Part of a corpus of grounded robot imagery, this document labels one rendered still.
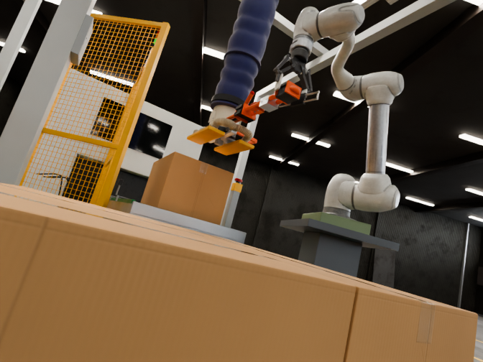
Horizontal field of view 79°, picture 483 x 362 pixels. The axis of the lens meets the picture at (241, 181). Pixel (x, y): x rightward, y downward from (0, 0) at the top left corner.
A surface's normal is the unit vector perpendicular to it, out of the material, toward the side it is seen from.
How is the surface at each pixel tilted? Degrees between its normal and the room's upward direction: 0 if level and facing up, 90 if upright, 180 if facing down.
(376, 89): 115
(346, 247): 90
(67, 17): 90
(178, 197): 90
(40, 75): 90
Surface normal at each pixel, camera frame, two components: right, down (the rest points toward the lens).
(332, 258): 0.15, -0.15
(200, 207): 0.47, -0.05
